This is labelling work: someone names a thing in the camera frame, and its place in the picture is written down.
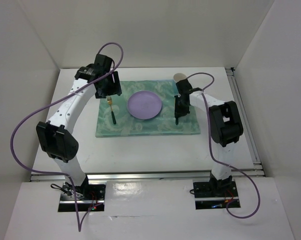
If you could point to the blue mug white inside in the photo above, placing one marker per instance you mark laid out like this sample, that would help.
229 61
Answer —
179 77

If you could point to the aluminium right side rail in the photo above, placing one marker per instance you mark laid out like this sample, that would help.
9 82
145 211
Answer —
243 112

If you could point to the purple plate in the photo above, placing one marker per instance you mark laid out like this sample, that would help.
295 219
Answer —
144 105

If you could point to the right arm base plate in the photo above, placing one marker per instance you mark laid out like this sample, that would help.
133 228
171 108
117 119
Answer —
205 190

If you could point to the aluminium front rail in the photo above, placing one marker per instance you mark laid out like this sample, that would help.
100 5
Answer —
148 175

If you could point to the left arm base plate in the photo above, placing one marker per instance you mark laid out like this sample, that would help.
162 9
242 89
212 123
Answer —
94 195

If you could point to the aluminium rail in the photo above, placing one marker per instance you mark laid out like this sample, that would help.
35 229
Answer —
243 112
148 175

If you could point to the gold fork black handle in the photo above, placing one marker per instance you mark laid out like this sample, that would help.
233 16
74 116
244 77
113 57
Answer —
110 103

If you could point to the green patterned cloth napkin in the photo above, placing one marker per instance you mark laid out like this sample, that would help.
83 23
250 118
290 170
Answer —
127 125

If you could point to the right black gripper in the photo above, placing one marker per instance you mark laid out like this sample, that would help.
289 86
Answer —
177 110

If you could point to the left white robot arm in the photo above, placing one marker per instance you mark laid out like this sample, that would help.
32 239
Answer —
56 134

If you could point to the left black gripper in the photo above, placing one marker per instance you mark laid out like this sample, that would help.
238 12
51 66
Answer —
100 94

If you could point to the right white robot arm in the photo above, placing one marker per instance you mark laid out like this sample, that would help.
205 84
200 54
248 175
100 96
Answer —
225 128

